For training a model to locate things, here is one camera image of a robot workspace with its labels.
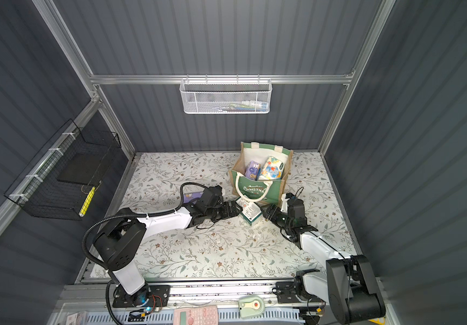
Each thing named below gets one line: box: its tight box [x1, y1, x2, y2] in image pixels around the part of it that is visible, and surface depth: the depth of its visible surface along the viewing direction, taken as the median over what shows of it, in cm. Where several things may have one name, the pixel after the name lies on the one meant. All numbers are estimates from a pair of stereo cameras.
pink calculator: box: [172, 305, 219, 325], surface depth 70 cm
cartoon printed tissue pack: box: [258, 155, 285, 181], surface depth 92 cm
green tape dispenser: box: [238, 295, 265, 319], surface depth 67 cm
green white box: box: [235, 196, 263, 226], surface depth 92 cm
